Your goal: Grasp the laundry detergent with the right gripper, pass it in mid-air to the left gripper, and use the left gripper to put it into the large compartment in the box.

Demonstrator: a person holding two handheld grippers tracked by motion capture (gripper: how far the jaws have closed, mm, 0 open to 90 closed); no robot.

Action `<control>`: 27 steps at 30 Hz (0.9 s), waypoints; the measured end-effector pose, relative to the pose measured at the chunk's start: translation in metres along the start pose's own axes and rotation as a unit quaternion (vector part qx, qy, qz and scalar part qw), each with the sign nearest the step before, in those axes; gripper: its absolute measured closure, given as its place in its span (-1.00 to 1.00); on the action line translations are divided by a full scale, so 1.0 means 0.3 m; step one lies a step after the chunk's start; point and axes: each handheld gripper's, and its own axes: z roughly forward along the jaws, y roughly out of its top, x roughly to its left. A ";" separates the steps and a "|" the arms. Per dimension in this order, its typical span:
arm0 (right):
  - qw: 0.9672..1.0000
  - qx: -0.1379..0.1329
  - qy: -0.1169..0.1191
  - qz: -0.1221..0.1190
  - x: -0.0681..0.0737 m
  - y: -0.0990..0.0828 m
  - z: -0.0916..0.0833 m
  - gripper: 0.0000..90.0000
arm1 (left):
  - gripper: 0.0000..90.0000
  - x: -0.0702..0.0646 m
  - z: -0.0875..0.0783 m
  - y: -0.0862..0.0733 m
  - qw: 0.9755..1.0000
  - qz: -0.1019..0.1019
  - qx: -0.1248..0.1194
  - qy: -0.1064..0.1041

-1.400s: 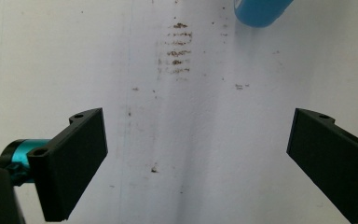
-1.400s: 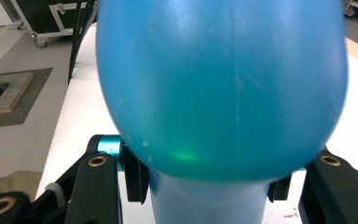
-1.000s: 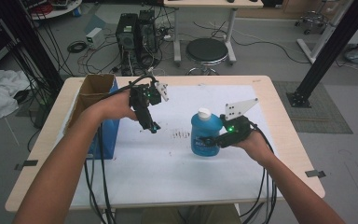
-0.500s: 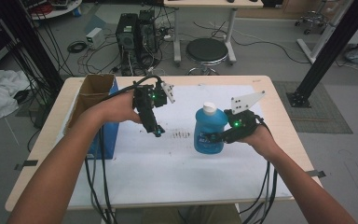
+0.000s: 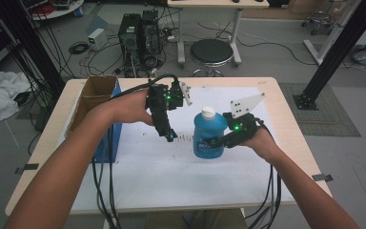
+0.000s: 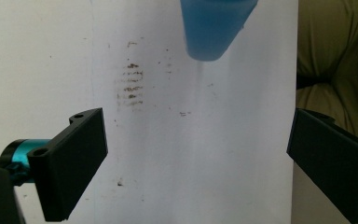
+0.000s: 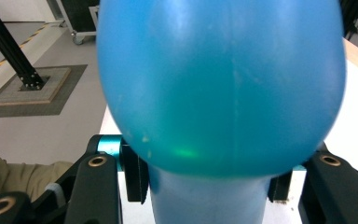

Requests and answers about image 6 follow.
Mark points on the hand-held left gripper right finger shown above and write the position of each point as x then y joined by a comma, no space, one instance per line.
335,158

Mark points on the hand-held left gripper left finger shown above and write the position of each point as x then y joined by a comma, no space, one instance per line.
66,168

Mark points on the olive green cushion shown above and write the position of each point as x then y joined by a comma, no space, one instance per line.
326,46

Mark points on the blue plastic cup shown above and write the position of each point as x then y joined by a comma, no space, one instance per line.
211,28

